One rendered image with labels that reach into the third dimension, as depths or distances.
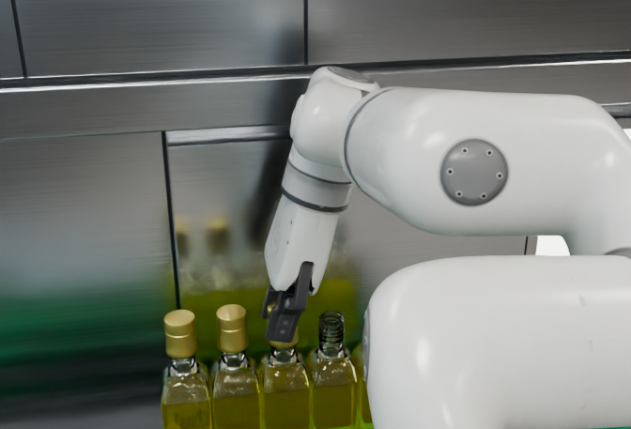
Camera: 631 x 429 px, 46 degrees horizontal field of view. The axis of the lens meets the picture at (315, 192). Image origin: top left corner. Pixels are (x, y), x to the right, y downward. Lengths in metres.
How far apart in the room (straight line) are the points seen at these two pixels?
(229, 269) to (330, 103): 0.37
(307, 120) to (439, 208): 0.26
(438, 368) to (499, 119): 0.15
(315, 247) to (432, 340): 0.45
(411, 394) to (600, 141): 0.19
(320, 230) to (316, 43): 0.25
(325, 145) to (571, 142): 0.28
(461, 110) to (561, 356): 0.14
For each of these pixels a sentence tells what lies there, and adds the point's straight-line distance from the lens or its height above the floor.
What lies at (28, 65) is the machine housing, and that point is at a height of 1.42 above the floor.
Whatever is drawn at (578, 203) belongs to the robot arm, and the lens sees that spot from 0.43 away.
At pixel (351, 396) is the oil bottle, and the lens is 0.90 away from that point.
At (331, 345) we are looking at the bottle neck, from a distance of 0.87.
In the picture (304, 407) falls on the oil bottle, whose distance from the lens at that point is 0.90.
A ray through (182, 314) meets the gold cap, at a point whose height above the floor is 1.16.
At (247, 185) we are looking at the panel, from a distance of 0.90.
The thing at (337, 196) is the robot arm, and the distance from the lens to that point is 0.75.
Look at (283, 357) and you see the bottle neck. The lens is 0.87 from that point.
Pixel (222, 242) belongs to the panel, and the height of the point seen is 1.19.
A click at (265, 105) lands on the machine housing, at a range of 0.88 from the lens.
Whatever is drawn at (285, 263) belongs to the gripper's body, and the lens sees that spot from 0.76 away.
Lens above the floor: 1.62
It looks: 24 degrees down
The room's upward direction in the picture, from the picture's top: straight up
